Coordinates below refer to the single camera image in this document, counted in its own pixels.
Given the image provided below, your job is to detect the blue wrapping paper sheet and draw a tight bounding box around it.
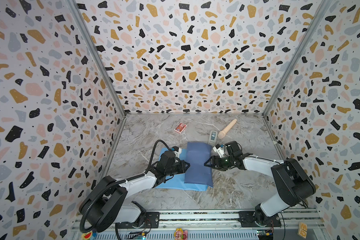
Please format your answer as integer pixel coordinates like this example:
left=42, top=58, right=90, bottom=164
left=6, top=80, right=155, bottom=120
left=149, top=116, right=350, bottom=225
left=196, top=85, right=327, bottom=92
left=158, top=142, right=213, bottom=192

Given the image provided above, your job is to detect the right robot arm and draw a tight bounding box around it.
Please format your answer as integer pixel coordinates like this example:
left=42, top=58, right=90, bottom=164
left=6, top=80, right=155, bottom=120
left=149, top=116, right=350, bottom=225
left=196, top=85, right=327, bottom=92
left=204, top=153, right=316, bottom=227

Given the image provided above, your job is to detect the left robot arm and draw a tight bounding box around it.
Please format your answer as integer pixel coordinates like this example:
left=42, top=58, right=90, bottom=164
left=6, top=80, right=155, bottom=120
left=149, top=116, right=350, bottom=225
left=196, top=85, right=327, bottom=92
left=79, top=148, right=191, bottom=234

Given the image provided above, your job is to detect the red playing card box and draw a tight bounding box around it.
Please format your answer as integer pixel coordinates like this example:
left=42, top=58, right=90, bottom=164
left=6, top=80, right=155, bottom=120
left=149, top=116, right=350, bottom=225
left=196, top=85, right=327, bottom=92
left=174, top=123, right=187, bottom=134

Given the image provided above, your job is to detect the grey tape dispenser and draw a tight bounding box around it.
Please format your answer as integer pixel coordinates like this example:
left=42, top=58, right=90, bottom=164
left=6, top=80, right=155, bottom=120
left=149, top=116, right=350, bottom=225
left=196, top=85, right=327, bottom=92
left=208, top=130, right=218, bottom=146

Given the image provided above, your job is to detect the beige microphone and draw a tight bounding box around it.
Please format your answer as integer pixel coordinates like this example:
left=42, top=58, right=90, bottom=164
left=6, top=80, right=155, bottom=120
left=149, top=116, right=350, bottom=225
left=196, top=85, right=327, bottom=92
left=218, top=119, right=237, bottom=139

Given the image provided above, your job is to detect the pink yellow figure toy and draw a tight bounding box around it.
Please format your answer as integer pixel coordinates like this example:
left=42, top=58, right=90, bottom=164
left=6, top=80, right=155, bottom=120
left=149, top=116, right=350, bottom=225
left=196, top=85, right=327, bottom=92
left=174, top=228, right=188, bottom=240

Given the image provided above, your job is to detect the wooden letter block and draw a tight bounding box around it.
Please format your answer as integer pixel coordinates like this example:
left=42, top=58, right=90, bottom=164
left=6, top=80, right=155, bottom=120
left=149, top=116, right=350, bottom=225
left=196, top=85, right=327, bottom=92
left=298, top=222, right=308, bottom=239

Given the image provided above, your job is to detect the colourful smiley toy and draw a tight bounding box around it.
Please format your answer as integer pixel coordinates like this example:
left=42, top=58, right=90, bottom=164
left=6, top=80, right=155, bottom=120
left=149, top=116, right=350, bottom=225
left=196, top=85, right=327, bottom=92
left=81, top=231, right=93, bottom=240

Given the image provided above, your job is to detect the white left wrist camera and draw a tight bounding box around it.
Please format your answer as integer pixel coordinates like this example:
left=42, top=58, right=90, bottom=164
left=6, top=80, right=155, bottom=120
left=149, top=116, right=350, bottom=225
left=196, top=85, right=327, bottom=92
left=171, top=146, right=182, bottom=155

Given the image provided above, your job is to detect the black corrugated left cable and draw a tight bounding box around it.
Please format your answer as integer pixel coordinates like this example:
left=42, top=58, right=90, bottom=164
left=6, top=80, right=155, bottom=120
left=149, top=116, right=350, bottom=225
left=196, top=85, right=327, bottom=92
left=78, top=139, right=172, bottom=234

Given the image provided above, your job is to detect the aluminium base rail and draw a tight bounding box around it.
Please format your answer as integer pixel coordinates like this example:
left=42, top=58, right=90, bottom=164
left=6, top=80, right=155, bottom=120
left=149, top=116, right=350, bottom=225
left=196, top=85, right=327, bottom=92
left=68, top=209, right=331, bottom=240

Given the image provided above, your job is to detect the aluminium right corner post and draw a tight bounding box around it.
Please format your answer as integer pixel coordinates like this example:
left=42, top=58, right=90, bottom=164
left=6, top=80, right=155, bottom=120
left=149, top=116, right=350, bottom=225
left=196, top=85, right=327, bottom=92
left=262, top=0, right=334, bottom=118

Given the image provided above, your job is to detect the aluminium corner post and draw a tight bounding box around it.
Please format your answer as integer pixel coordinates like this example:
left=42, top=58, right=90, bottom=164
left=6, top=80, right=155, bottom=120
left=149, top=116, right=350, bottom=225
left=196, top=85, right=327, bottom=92
left=64, top=0, right=127, bottom=118
left=262, top=0, right=334, bottom=118

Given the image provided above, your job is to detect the aluminium left corner post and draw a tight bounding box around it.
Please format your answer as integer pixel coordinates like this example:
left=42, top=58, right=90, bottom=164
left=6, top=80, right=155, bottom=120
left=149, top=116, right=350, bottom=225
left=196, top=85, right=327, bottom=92
left=64, top=0, right=127, bottom=118

